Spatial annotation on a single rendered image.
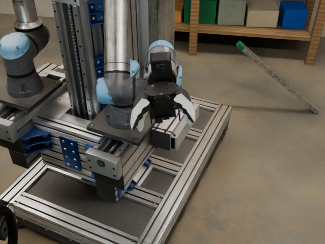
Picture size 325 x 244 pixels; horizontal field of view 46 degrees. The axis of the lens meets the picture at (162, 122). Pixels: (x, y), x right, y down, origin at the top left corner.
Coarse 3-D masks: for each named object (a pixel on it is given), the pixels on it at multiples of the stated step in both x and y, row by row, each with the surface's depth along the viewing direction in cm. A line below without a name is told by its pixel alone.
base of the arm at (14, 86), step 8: (32, 72) 158; (8, 80) 158; (16, 80) 156; (24, 80) 157; (32, 80) 159; (40, 80) 163; (8, 88) 159; (16, 88) 157; (24, 88) 159; (32, 88) 159; (40, 88) 163; (16, 96) 159; (24, 96) 159
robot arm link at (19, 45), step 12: (12, 36) 153; (24, 36) 153; (0, 48) 149; (12, 48) 148; (24, 48) 150; (36, 48) 159; (12, 60) 150; (24, 60) 152; (12, 72) 154; (24, 72) 155
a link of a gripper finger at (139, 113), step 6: (138, 102) 85; (144, 102) 85; (138, 108) 83; (144, 108) 84; (132, 114) 82; (138, 114) 82; (144, 114) 86; (132, 120) 81; (138, 120) 82; (144, 120) 87; (132, 126) 80; (138, 126) 85
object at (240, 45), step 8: (240, 48) 263; (248, 48) 266; (248, 56) 266; (256, 56) 268; (264, 64) 268; (272, 72) 271; (280, 80) 274; (288, 88) 277; (296, 96) 280; (304, 96) 285; (304, 104) 283; (312, 104) 287
